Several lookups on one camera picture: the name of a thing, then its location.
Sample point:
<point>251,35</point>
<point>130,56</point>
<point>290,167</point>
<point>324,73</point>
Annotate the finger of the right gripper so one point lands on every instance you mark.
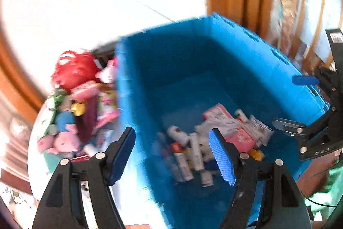
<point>322,77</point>
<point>297,129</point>

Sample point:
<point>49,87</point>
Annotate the pink pig plush red dress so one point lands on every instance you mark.
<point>108,74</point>

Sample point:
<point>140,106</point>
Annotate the white paper roll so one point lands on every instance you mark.
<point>90,150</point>

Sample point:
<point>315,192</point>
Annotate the blue plastic crate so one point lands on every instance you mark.
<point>176,76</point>

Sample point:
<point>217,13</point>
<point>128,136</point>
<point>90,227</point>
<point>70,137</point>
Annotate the red plush bag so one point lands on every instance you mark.
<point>73,69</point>

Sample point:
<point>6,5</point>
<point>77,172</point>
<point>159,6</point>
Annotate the yellow rubber duck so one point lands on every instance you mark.
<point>78,109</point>

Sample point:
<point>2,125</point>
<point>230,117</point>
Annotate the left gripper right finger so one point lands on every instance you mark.
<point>266,195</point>

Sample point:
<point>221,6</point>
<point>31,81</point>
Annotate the dark maroon cloth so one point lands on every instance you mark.
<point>87,122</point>

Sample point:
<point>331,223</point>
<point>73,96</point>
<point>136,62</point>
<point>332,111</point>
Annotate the white red eye ointment box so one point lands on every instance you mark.
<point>196,152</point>

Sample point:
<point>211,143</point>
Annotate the pink pig plush blue body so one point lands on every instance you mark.
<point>67,139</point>

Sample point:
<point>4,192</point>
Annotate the green-bodied pink pig plush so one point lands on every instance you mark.
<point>51,159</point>

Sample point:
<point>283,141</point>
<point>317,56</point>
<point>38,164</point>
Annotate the pink white large box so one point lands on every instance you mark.
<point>231,128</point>

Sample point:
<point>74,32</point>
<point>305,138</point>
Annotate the pink printed bag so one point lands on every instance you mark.
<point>107,106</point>

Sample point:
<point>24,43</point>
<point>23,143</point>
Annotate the light blue bed sheet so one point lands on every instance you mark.
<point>80,164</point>

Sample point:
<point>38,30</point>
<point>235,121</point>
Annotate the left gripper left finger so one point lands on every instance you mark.
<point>88,183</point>

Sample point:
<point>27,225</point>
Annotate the white medicine bottle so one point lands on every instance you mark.
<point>178,135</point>

